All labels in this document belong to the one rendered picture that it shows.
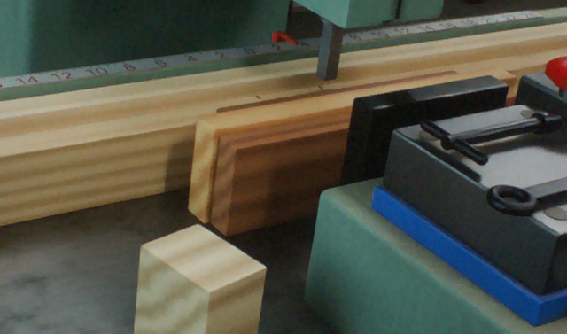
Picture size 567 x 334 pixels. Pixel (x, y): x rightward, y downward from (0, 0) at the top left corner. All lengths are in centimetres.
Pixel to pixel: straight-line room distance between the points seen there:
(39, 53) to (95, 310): 29
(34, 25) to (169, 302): 33
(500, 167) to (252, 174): 15
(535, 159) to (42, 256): 24
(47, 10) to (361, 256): 34
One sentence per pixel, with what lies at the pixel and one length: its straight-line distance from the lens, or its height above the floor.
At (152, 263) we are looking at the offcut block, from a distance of 47.
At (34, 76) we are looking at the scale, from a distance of 60.
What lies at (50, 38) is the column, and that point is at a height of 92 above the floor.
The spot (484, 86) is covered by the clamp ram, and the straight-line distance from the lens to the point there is 56.
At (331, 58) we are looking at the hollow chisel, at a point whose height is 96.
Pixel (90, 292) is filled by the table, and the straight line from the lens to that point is 52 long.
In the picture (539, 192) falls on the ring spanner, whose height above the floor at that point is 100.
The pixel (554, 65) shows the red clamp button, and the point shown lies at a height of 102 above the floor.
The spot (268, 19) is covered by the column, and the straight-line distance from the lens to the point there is 85.
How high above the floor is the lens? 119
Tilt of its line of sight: 25 degrees down
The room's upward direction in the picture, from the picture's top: 8 degrees clockwise
